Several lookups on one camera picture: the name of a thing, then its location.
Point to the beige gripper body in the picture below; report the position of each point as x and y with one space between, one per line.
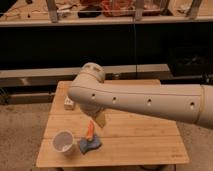
100 120

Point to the white ceramic cup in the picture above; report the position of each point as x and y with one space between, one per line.
63 142

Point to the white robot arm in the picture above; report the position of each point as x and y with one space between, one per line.
187 103

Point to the orange carrot toy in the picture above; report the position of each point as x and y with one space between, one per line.
90 131

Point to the blue cloth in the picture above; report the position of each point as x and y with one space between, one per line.
86 145

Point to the wooden table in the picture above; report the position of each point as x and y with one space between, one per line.
127 139

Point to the white bottle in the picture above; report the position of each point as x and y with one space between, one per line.
69 104

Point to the long wooden bench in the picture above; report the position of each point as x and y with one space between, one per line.
51 76

